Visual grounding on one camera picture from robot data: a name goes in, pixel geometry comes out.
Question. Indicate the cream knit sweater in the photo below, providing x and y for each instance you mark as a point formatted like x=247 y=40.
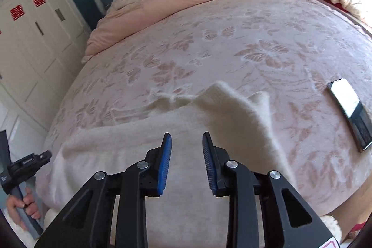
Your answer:
x=232 y=117

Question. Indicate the black smartphone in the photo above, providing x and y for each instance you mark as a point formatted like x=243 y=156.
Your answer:
x=350 y=114

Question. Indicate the bed with floral cover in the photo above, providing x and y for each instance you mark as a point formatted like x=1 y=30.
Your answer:
x=247 y=41

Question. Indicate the white wardrobe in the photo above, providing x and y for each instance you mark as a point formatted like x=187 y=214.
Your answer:
x=32 y=62

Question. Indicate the person's left hand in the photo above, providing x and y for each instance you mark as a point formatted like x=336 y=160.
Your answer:
x=31 y=211

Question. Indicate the white fluffy cloth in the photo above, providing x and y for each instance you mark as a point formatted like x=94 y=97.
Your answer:
x=331 y=226

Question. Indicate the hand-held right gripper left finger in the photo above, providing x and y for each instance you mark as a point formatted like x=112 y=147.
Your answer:
x=164 y=166

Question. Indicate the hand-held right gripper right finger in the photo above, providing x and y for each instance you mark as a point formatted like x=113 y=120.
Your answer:
x=209 y=166

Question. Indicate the red paper decal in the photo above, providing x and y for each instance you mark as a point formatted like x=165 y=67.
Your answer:
x=37 y=0
x=17 y=13

